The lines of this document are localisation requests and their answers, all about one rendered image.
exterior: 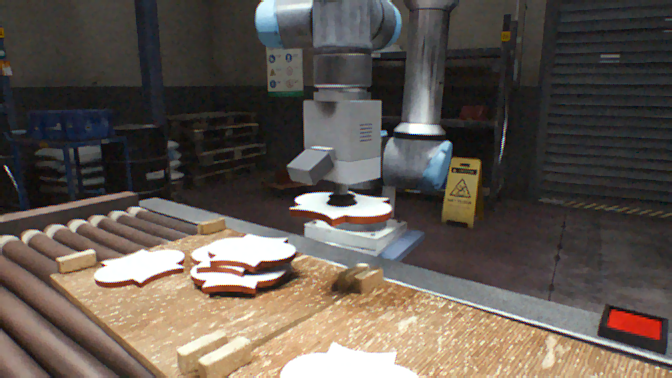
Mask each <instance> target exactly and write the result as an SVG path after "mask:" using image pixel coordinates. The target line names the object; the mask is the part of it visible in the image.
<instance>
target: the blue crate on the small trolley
mask: <svg viewBox="0 0 672 378"><path fill-rule="evenodd" d="M112 111H113V110H50V111H33V112H27V113H28V114H27V115H28V117H27V118H28V119H29V125H30V126H29V128H30V131H31V132H28V134H29V139H32V140H53V141H80V142H81V141H88V140H95V139H102V138H109V137H110V136H113V135H115V129H113V125H114V124H113V120H112V116H113V115H112Z"/></svg>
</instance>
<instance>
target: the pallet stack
mask: <svg viewBox="0 0 672 378"><path fill-rule="evenodd" d="M255 115H256V113H253V112H201V113H189V114H177V115H171V116H166V121H172V122H171V125H167V132H169V135H167V136H168V139H170V141H174V142H176V144H178V145H180V147H177V148H176V149H174V150H175V151H177V152H180V153H181V154H182V157H179V158H178V159H176V160H178V161H181V162H182V163H183V164H182V165H181V166H179V167H177V168H174V171H177V172H181V173H183V174H184V177H182V178H179V179H181V180H184V184H187V183H191V182H192V184H193V186H192V187H194V188H197V187H201V186H206V185H211V184H215V183H219V182H223V181H227V180H230V179H234V178H239V177H243V176H247V175H250V174H253V173H256V166H255V164H256V163H254V156H257V155H263V154H266V153H267V152H266V143H255V142H256V138H255V134H257V133H258V129H257V127H258V124H253V123H256V116H255ZM239 116H246V122H244V123H238V122H240V118H239ZM219 118H222V122H220V120H219ZM215 122H217V123H215ZM242 127H247V131H248V133H242V131H243V128H242ZM240 137H245V141H246V142H241V141H239V140H240ZM249 148H254V152H253V151H243V150H244V149H249ZM242 158H244V161H242V162H240V161H238V159H242ZM242 167H247V168H246V172H247V173H243V174H239V175H234V176H233V175H232V173H233V172H238V171H240V168H242ZM217 176H221V179H218V180H215V181H211V182H206V183H205V181H204V179H207V178H212V177H217Z"/></svg>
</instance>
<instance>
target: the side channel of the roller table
mask: <svg viewBox="0 0 672 378"><path fill-rule="evenodd" d="M129 207H139V200H138V195H137V193H133V192H129V191H125V192H119V193H114V194H109V196H103V197H97V198H92V199H87V200H81V201H76V202H71V203H66V204H60V205H55V206H50V207H45V208H38V209H33V210H28V211H23V212H17V213H12V214H7V215H2V216H0V236H13V237H16V238H17V239H19V237H20V235H21V234H22V233H23V232H24V231H27V230H34V231H40V232H43V233H44V231H45V229H46V228H47V226H49V225H51V224H61V225H64V227H66V225H67V223H68V222H69V221H71V220H73V219H78V220H85V221H87V220H88V218H89V217H90V216H92V215H103V216H108V214H109V213H110V212H112V211H123V212H125V211H126V210H127V209H128V208H129Z"/></svg>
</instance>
